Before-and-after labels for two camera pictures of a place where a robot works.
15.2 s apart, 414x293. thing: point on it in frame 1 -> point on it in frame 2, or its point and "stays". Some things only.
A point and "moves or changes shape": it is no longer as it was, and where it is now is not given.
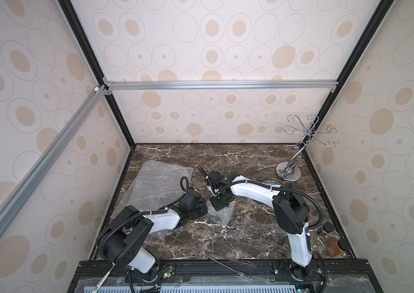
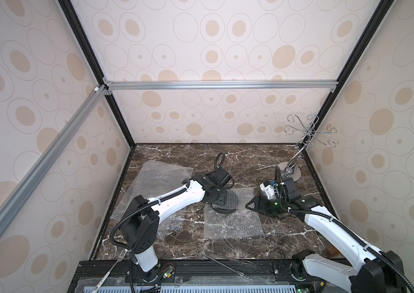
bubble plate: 222,216 moves or changes shape
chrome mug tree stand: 290,171 stays
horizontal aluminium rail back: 215,85 stays
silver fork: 99,285 stays
